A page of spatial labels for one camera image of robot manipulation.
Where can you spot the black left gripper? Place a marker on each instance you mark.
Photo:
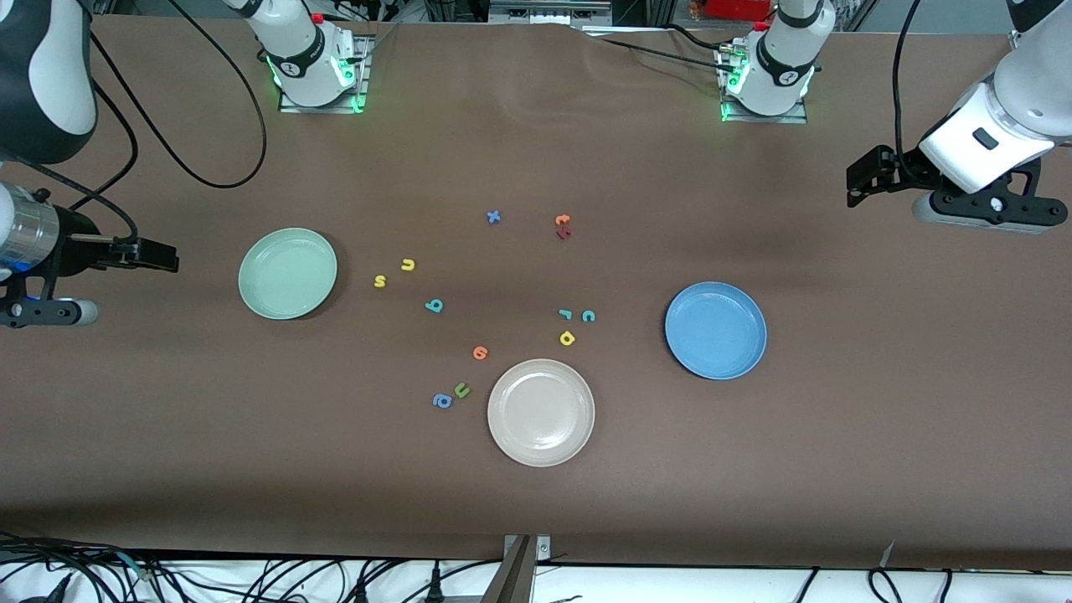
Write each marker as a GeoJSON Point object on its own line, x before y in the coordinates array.
{"type": "Point", "coordinates": [906, 170]}

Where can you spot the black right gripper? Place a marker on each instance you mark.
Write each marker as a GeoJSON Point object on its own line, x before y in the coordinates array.
{"type": "Point", "coordinates": [77, 245]}

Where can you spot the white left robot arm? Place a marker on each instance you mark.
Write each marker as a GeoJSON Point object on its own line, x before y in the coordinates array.
{"type": "Point", "coordinates": [963, 159]}

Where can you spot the green plate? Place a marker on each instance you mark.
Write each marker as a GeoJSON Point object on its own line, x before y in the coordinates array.
{"type": "Point", "coordinates": [285, 289]}

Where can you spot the red box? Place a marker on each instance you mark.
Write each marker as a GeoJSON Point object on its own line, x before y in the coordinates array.
{"type": "Point", "coordinates": [737, 8]}

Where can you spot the blue plate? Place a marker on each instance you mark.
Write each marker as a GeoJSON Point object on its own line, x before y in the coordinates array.
{"type": "Point", "coordinates": [716, 331]}

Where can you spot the blue letter a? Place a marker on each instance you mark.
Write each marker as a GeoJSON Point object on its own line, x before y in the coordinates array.
{"type": "Point", "coordinates": [441, 401]}

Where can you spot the small white paper tag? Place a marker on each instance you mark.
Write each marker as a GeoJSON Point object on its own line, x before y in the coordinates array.
{"type": "Point", "coordinates": [888, 553]}

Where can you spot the beige plate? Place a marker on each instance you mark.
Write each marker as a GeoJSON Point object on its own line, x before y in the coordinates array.
{"type": "Point", "coordinates": [541, 412]}

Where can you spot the black power plug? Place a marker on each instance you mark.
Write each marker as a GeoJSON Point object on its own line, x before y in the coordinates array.
{"type": "Point", "coordinates": [435, 586]}

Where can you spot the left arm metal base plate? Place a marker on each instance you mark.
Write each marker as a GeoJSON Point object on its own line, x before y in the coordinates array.
{"type": "Point", "coordinates": [762, 119]}

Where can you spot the aluminium corner post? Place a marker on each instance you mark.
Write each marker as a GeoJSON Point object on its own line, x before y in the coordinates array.
{"type": "Point", "coordinates": [1016, 40]}

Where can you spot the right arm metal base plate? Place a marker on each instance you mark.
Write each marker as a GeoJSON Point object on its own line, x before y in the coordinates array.
{"type": "Point", "coordinates": [318, 108]}

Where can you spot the aluminium frame bar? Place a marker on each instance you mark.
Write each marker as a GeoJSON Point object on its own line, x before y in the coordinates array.
{"type": "Point", "coordinates": [548, 10]}

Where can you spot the metal table bracket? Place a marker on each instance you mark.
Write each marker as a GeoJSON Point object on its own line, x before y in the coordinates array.
{"type": "Point", "coordinates": [515, 578]}

